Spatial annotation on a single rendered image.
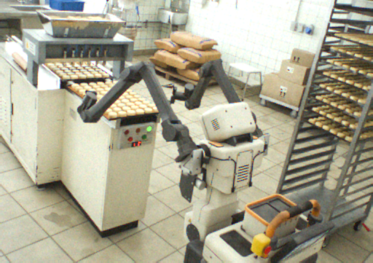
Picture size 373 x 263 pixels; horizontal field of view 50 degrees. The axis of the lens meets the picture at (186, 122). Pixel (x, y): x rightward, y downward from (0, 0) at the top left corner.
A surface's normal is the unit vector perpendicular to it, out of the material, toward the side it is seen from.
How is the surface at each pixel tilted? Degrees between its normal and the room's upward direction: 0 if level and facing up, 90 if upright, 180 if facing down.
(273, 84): 89
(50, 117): 90
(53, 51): 90
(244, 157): 82
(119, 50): 90
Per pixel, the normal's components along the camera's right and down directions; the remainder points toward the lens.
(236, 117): 0.56, -0.32
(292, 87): -0.61, 0.18
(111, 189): 0.60, 0.40
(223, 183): -0.77, 0.12
